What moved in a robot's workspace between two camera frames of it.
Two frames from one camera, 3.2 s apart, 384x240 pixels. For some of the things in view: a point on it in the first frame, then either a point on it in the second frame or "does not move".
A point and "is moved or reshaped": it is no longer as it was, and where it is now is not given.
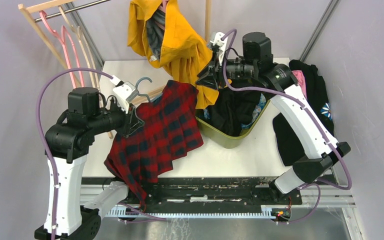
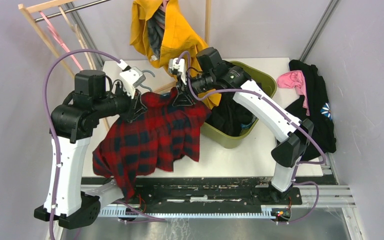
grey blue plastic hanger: (135, 93) is moved or reshaped
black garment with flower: (318, 102) does not move
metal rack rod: (74, 9) does not move
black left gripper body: (126, 130) -> (130, 114)
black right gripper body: (217, 71) -> (184, 89)
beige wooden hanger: (91, 62) does not move
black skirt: (233, 108) does not move
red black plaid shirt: (171, 122) is moved or reshaped
